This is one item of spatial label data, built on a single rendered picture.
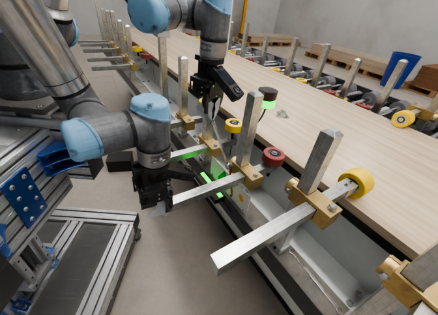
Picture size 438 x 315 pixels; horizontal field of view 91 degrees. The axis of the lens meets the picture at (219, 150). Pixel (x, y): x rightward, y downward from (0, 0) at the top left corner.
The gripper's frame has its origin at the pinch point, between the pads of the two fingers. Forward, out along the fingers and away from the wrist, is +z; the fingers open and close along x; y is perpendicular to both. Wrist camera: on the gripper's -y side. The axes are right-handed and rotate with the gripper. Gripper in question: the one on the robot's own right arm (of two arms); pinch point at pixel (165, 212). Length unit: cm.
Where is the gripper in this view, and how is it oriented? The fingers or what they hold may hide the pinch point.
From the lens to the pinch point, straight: 68.0
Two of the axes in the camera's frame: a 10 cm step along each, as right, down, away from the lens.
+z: -1.1, 8.1, 5.7
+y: -8.4, 2.3, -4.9
